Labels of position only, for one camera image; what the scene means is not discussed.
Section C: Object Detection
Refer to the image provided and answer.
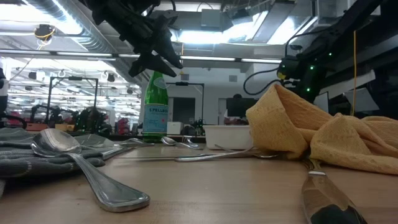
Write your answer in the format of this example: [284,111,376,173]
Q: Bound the black yellow ceiling reel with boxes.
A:
[33,24,57,42]

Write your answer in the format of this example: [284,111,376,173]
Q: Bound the white box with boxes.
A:
[165,121,184,136]

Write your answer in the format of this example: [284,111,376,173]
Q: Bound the yellow waffle cloth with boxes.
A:
[245,82,398,175]

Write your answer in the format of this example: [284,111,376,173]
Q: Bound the grey checked cloth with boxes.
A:
[0,126,125,198]

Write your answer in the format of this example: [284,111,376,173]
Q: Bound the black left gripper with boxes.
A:
[116,6,183,78]

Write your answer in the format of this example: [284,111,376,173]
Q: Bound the silver table knife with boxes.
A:
[300,158,369,224]
[99,146,137,161]

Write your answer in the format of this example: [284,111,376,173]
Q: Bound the green glass water bottle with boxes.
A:
[142,70,169,143]

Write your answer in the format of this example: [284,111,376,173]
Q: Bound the black right camera cable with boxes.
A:
[243,66,299,96]

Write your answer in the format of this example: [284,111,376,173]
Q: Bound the silver cutlery pieces on table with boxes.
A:
[174,148,256,163]

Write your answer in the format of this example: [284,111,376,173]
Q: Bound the long ceiling light bar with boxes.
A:
[0,49,282,65]

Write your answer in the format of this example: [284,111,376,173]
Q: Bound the silver ventilation duct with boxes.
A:
[26,0,147,85]

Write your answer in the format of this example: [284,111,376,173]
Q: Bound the black metal gantry frame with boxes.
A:
[45,75,99,123]

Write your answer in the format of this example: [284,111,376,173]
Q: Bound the tilted grey screen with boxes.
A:
[343,87,380,113]
[312,91,330,113]

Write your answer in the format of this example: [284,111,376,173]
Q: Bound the white plastic cutlery tray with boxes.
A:
[203,124,254,151]

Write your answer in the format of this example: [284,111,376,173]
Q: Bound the silver fork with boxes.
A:
[213,143,261,155]
[182,135,200,149]

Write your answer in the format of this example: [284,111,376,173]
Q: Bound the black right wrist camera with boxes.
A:
[276,55,302,81]

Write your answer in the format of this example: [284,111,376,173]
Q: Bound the black rig frame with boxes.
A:
[164,81,205,126]

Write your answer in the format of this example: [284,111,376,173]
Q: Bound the black monitor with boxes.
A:
[226,97,260,126]

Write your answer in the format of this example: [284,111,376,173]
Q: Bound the grey ceiling vent box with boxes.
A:
[200,8,223,29]

